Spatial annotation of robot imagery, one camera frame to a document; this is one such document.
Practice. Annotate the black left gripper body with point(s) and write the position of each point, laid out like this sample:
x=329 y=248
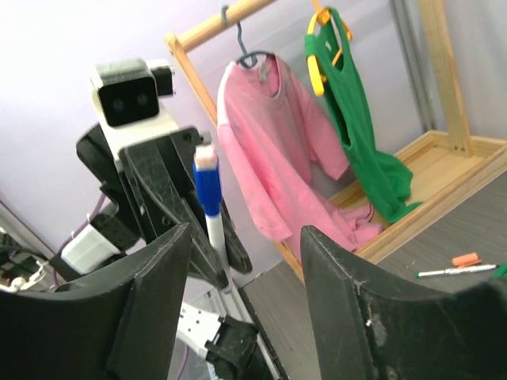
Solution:
x=117 y=222

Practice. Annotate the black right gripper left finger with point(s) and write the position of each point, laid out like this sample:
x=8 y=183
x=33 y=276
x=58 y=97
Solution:
x=118 y=322

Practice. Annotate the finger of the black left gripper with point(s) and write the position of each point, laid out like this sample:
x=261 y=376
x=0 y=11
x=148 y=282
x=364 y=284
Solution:
x=237 y=255
x=161 y=185

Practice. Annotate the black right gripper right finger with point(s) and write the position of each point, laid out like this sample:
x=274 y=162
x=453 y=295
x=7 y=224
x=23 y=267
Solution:
x=371 y=324

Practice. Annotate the blue marker cap with eraser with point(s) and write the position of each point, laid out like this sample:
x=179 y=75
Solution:
x=207 y=179

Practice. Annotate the white marker with blue end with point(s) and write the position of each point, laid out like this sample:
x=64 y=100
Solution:
x=217 y=240

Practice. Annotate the orange highlighter cap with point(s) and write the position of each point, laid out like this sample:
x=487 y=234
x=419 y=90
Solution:
x=466 y=260

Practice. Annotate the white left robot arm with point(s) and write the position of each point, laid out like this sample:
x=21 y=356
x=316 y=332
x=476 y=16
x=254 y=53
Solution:
x=229 y=345

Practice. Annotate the green pen cap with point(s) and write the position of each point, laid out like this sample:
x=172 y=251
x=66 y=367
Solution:
x=500 y=272

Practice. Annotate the pink cloth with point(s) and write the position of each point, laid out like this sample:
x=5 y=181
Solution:
x=272 y=131

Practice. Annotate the white marker with green end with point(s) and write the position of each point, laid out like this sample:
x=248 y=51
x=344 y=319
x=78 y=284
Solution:
x=456 y=271

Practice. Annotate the blue-grey clothes hanger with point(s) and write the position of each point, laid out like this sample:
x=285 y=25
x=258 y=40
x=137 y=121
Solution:
x=248 y=59

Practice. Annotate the green cloth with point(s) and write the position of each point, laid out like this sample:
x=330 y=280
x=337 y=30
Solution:
x=385 y=180

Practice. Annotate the wooden rack base tray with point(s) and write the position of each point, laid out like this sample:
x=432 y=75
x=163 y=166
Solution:
x=443 y=178

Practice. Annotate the yellow clothes hanger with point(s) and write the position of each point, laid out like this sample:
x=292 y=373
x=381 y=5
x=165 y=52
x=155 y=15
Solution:
x=321 y=44

